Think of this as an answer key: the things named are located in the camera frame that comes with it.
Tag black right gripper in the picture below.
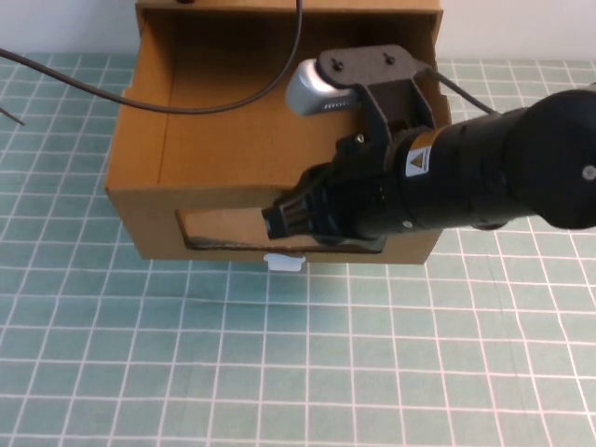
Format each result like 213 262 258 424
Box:
262 132 412 242

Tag white plastic drawer pull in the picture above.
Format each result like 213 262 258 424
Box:
263 252 306 273

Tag cardboard drawer with clear window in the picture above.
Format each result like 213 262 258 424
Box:
102 9 451 267

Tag cardboard shoe box outer shell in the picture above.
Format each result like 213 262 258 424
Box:
135 0 449 97

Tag green checked tablecloth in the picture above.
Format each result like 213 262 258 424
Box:
0 51 596 447

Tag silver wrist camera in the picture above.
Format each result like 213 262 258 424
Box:
284 58 369 118

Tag long dark cable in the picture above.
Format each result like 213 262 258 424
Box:
0 0 306 114

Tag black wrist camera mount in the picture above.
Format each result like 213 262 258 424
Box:
316 44 439 141

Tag short dark camera cable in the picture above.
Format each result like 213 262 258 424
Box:
432 69 497 115

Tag thin grey wire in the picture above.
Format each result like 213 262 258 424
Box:
0 107 26 129

